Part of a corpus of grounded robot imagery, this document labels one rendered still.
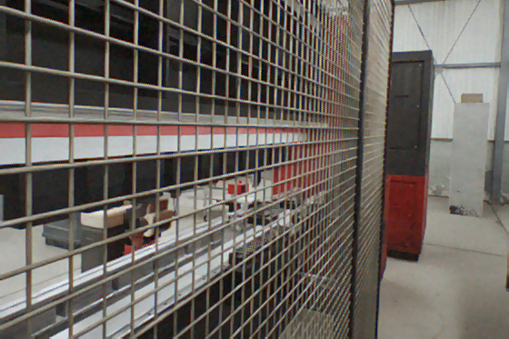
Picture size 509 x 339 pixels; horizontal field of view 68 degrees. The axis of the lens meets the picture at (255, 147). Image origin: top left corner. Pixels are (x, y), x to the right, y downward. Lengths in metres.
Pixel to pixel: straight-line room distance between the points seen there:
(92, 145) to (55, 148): 0.12
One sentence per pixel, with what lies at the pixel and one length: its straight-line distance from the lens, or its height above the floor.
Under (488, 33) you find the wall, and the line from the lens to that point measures 9.44.
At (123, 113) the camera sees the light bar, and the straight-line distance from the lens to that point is 1.00.
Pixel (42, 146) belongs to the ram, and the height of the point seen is 1.38.
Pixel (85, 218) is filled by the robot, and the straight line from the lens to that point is 2.99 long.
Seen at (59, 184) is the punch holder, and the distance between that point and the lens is 1.15.
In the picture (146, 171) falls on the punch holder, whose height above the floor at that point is 1.28.
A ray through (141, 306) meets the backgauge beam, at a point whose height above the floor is 0.98.
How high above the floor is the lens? 1.45
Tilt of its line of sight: 3 degrees down
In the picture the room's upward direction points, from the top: 2 degrees clockwise
